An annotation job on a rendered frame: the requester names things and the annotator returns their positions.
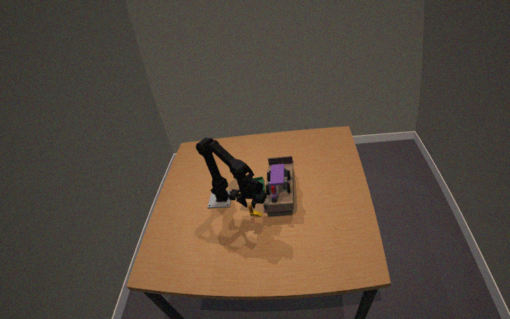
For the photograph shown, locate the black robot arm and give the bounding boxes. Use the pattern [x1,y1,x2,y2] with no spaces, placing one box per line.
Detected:
[196,138,263,202]

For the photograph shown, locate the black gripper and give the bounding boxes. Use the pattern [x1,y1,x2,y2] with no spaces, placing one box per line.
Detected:
[229,189,267,208]

